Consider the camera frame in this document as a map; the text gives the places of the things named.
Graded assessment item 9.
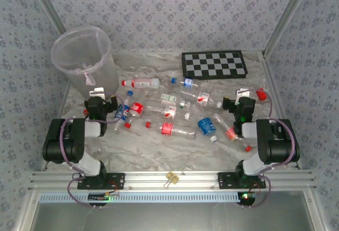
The blue-capped Pepsi bottle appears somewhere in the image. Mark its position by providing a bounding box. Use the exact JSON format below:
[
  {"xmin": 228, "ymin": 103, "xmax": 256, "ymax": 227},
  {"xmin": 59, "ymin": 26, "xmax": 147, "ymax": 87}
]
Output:
[{"xmin": 113, "ymin": 90, "xmax": 133, "ymax": 131}]

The red-capped Coca-Cola bottle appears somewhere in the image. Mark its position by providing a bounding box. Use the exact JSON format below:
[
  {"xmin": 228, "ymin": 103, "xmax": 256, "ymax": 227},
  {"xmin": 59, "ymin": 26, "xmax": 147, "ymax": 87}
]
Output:
[{"xmin": 124, "ymin": 93, "xmax": 149, "ymax": 130}]

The white-capped bottle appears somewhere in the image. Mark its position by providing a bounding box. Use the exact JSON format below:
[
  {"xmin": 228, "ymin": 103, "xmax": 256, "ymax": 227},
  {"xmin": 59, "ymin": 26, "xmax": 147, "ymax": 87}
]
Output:
[
  {"xmin": 180, "ymin": 90, "xmax": 223, "ymax": 109},
  {"xmin": 190, "ymin": 110, "xmax": 219, "ymax": 144}
]

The clear bottle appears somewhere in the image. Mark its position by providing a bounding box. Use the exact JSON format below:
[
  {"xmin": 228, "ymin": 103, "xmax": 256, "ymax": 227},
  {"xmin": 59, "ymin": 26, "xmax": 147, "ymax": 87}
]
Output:
[
  {"xmin": 145, "ymin": 105, "xmax": 192, "ymax": 121},
  {"xmin": 144, "ymin": 91, "xmax": 191, "ymax": 110}
]

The translucent plastic bin with bag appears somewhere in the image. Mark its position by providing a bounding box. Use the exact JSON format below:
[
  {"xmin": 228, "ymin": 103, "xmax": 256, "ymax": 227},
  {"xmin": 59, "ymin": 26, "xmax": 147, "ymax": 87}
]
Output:
[{"xmin": 50, "ymin": 25, "xmax": 120, "ymax": 100}]

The red-capped bottle, pale label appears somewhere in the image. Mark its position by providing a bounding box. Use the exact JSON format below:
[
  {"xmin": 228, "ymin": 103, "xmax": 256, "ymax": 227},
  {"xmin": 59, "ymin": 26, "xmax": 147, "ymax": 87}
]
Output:
[{"xmin": 121, "ymin": 78, "xmax": 160, "ymax": 89}]

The black grey checkerboard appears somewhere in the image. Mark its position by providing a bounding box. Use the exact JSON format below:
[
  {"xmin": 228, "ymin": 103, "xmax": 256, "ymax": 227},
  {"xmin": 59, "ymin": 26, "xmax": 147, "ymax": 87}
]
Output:
[{"xmin": 181, "ymin": 50, "xmax": 248, "ymax": 82}]

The small circuit board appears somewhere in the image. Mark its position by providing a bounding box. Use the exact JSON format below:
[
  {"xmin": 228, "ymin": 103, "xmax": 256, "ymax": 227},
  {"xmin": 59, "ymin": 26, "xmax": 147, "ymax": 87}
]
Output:
[
  {"xmin": 88, "ymin": 192, "xmax": 111, "ymax": 202},
  {"xmin": 238, "ymin": 192, "xmax": 256, "ymax": 205}
]

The gold binder clip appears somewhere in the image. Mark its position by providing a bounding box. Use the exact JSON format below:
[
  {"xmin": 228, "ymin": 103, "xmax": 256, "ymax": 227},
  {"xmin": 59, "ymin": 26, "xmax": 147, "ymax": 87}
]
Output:
[{"xmin": 164, "ymin": 172, "xmax": 180, "ymax": 189}]

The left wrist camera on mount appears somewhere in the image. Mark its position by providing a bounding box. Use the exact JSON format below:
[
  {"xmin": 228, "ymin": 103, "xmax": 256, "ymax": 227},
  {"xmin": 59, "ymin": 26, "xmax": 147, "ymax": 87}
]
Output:
[{"xmin": 89, "ymin": 87, "xmax": 106, "ymax": 100}]

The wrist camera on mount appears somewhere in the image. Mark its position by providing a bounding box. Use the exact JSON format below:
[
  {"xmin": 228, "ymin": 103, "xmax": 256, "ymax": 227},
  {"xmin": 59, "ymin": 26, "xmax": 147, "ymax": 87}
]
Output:
[
  {"xmin": 236, "ymin": 88, "xmax": 252, "ymax": 99},
  {"xmin": 89, "ymin": 87, "xmax": 106, "ymax": 100}
]

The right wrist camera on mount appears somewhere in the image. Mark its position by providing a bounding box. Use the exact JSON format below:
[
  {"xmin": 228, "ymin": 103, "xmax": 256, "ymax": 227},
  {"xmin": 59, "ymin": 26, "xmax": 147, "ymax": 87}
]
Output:
[{"xmin": 236, "ymin": 88, "xmax": 252, "ymax": 99}]

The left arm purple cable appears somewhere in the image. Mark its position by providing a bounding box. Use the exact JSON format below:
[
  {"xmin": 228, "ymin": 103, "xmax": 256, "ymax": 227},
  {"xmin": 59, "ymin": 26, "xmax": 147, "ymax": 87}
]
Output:
[{"xmin": 58, "ymin": 92, "xmax": 126, "ymax": 209}]

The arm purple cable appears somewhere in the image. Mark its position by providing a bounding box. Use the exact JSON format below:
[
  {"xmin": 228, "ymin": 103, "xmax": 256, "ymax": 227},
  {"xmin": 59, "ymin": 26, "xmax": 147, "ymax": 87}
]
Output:
[
  {"xmin": 58, "ymin": 92, "xmax": 126, "ymax": 209},
  {"xmin": 242, "ymin": 88, "xmax": 296, "ymax": 209}
]

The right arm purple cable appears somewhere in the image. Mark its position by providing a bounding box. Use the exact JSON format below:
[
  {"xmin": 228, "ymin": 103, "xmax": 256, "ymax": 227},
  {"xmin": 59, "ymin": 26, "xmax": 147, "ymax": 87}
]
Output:
[{"xmin": 242, "ymin": 88, "xmax": 296, "ymax": 209}]

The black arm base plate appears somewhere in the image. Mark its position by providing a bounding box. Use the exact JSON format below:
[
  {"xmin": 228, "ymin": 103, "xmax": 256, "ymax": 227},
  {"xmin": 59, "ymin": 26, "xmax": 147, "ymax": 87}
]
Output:
[
  {"xmin": 218, "ymin": 172, "xmax": 266, "ymax": 190},
  {"xmin": 77, "ymin": 172, "xmax": 126, "ymax": 190}
]

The wide aluminium front rail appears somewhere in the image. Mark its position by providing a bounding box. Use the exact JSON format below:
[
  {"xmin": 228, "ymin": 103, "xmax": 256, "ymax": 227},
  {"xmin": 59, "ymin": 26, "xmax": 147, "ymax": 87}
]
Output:
[{"xmin": 28, "ymin": 170, "xmax": 317, "ymax": 191}]

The slotted grey cable duct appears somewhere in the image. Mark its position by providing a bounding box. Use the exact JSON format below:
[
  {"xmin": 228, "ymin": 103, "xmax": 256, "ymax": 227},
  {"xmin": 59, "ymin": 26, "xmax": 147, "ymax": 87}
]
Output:
[{"xmin": 39, "ymin": 191, "xmax": 242, "ymax": 204}]

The aluminium frame post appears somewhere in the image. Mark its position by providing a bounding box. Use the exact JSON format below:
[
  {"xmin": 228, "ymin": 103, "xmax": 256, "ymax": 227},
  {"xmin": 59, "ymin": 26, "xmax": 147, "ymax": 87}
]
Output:
[
  {"xmin": 263, "ymin": 0, "xmax": 316, "ymax": 57},
  {"xmin": 26, "ymin": 0, "xmax": 67, "ymax": 34}
]

